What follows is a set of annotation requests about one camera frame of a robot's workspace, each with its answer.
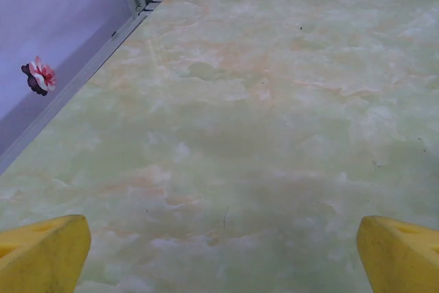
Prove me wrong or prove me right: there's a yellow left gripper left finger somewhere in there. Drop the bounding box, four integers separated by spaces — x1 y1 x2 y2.
0 214 92 293

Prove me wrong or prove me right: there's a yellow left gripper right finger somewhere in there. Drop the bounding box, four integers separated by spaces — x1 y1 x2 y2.
355 215 439 293

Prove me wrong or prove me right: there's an aluminium table side rail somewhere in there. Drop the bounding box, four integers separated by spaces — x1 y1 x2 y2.
0 0 163 176

